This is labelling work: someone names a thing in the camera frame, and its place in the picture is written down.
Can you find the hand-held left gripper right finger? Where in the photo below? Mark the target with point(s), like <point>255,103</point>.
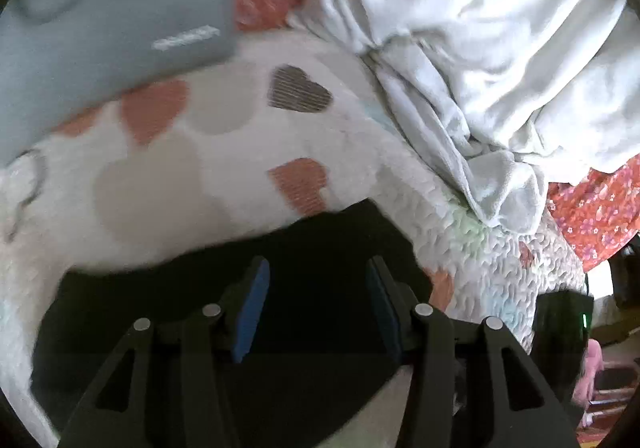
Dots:
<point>386,315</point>

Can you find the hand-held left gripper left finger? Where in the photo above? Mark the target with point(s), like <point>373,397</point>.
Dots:
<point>251,310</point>

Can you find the black pants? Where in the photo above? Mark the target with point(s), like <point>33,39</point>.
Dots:
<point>320,243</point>

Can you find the person's right forearm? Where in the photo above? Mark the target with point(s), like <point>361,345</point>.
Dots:
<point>590,363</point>

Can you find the red floral bed sheet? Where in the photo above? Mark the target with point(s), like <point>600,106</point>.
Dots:
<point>600,213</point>

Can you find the white heart-print quilt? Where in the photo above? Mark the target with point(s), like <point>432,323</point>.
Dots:
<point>225,148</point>

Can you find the white fleece blanket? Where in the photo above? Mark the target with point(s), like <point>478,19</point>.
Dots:
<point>475,28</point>

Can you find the grey fabric case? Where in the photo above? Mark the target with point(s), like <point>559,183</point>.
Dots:
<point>100,28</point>

